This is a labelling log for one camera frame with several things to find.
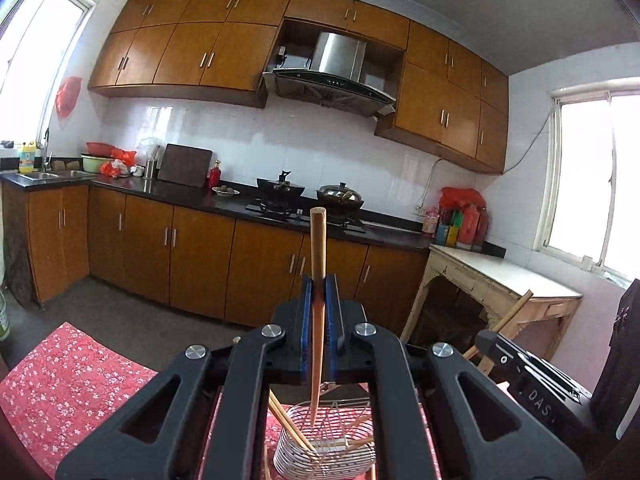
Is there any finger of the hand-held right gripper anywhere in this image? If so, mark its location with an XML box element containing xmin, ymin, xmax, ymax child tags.
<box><xmin>476</xmin><ymin>330</ymin><xmax>581</xmax><ymax>396</ymax></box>

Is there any wooden base cabinet unit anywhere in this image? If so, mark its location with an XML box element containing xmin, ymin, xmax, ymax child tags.
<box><xmin>2</xmin><ymin>180</ymin><xmax>431</xmax><ymax>341</ymax></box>

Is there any black gas stove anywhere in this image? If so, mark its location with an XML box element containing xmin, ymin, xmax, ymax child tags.
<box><xmin>245</xmin><ymin>199</ymin><xmax>368</xmax><ymax>233</ymax></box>

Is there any wok with metal lid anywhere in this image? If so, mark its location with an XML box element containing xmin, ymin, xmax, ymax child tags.
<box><xmin>316</xmin><ymin>182</ymin><xmax>365</xmax><ymax>211</ymax></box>

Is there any steel range hood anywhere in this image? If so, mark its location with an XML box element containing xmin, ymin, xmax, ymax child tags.
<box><xmin>262</xmin><ymin>31</ymin><xmax>397</xmax><ymax>118</ymax></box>

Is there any black kitchen countertop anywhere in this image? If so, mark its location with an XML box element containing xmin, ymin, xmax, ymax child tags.
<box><xmin>0</xmin><ymin>170</ymin><xmax>506</xmax><ymax>253</ymax></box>

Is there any sliding glass window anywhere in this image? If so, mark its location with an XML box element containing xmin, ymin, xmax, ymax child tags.
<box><xmin>0</xmin><ymin>0</ymin><xmax>96</xmax><ymax>146</ymax></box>
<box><xmin>542</xmin><ymin>77</ymin><xmax>640</xmax><ymax>281</ymax></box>

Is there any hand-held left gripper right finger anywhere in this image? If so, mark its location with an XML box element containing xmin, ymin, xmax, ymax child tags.
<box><xmin>324</xmin><ymin>275</ymin><xmax>587</xmax><ymax>480</ymax></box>

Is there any red floral tablecloth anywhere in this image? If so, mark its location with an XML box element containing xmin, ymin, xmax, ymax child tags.
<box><xmin>0</xmin><ymin>322</ymin><xmax>443</xmax><ymax>480</ymax></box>

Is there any steel sink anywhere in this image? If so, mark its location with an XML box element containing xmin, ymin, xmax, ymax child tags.
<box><xmin>17</xmin><ymin>170</ymin><xmax>88</xmax><ymax>182</ymax></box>

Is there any black wok with handle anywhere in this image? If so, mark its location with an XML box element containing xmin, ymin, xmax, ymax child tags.
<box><xmin>256</xmin><ymin>170</ymin><xmax>306</xmax><ymax>201</ymax></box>

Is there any metal wire chopstick holder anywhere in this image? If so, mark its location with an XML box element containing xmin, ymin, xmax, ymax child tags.
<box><xmin>272</xmin><ymin>382</ymin><xmax>378</xmax><ymax>480</ymax></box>

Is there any cream wooden side table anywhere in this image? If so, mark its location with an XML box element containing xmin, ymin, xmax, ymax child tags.
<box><xmin>400</xmin><ymin>244</ymin><xmax>585</xmax><ymax>361</ymax></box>

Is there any wall power cable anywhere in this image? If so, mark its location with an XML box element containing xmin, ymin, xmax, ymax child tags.
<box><xmin>420</xmin><ymin>100</ymin><xmax>561</xmax><ymax>211</ymax></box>

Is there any wooden wall cabinet unit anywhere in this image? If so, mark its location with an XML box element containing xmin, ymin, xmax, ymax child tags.
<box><xmin>87</xmin><ymin>0</ymin><xmax>510</xmax><ymax>176</ymax></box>

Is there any dark cutting board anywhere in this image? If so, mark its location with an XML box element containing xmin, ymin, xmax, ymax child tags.
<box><xmin>158</xmin><ymin>143</ymin><xmax>213</xmax><ymax>188</ymax></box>

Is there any white plastic bag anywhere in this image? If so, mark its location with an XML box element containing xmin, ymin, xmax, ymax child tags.
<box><xmin>137</xmin><ymin>136</ymin><xmax>163</xmax><ymax>161</ymax></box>

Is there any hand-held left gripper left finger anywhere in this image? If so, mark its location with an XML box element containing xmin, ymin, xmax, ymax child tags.
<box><xmin>55</xmin><ymin>274</ymin><xmax>317</xmax><ymax>480</ymax></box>

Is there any yellow detergent bottle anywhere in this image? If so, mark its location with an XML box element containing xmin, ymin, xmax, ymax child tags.
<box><xmin>19</xmin><ymin>140</ymin><xmax>40</xmax><ymax>175</ymax></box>

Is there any green plastic basin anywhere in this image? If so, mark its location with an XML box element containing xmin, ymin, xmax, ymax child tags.
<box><xmin>81</xmin><ymin>154</ymin><xmax>115</xmax><ymax>173</ymax></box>

